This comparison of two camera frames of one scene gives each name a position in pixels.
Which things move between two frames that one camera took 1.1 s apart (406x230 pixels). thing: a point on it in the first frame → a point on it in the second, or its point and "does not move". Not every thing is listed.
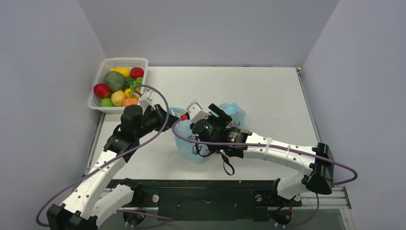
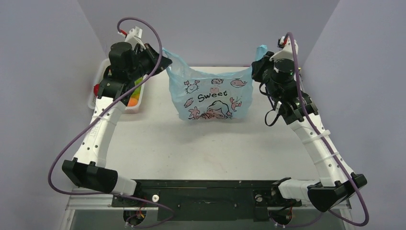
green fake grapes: x=139 y=81 does not move
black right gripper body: x=217 y=117 → x=263 y=68
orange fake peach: x=130 y=101 does not move
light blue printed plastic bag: x=186 y=143 → x=204 y=96
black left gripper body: x=154 y=120 → x=146 y=62
